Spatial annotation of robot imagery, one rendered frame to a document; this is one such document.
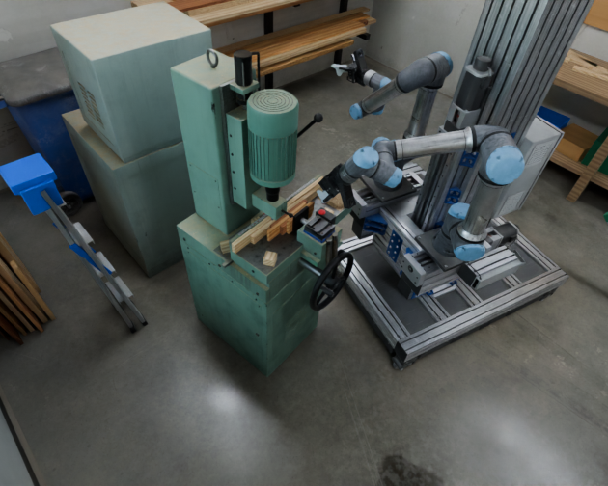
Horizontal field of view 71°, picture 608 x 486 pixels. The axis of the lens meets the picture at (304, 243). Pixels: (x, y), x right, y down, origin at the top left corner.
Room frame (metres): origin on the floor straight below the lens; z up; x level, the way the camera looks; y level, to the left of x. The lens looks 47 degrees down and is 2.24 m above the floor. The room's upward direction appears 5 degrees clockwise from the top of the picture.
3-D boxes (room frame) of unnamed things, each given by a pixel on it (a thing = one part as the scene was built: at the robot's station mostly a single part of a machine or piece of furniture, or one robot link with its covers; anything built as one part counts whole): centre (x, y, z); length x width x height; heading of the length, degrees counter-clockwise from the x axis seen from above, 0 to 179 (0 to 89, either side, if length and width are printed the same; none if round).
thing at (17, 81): (2.45, 1.72, 0.48); 0.64 x 0.54 x 0.97; 138
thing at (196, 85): (1.48, 0.38, 1.16); 0.22 x 0.22 x 0.72; 54
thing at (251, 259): (1.32, 0.01, 0.87); 0.61 x 0.30 x 0.06; 144
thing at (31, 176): (1.31, 1.06, 0.58); 0.27 x 0.25 x 1.16; 136
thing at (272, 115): (1.31, 0.14, 1.35); 0.18 x 0.18 x 0.31
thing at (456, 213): (1.36, -0.67, 0.98); 0.13 x 0.12 x 0.14; 1
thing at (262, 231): (1.45, 0.04, 0.92); 0.60 x 0.02 x 0.04; 144
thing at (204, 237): (1.38, 0.24, 0.76); 0.57 x 0.45 x 0.09; 54
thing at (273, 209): (1.33, 0.16, 1.03); 0.14 x 0.07 x 0.09; 54
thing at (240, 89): (1.39, 0.26, 1.54); 0.08 x 0.08 x 0.17; 54
